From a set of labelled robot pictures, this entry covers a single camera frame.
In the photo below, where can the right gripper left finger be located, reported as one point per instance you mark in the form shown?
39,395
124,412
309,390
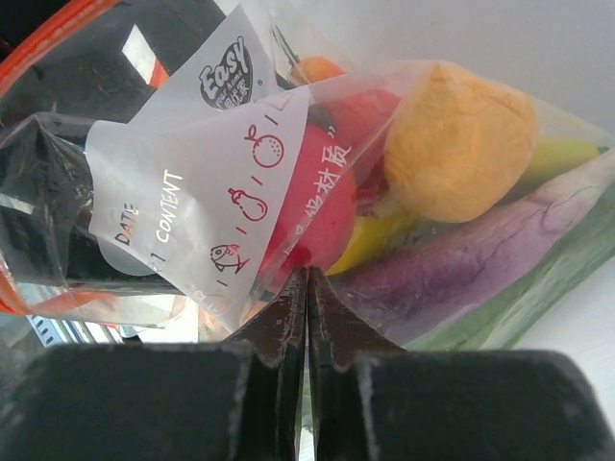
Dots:
237,399

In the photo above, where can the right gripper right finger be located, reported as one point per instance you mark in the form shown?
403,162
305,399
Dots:
373,400

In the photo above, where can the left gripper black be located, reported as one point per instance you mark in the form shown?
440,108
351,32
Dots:
45,117

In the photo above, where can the purple fake eggplant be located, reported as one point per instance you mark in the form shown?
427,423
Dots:
408,293

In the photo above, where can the clear zip top bag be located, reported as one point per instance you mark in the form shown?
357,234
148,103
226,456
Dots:
161,155

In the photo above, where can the orange fake peach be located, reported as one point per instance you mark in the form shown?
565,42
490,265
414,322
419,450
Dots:
315,69

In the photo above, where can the red fake apple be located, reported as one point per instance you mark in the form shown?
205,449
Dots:
339,172

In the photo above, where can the orange fake fruit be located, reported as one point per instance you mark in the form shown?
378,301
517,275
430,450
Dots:
457,143

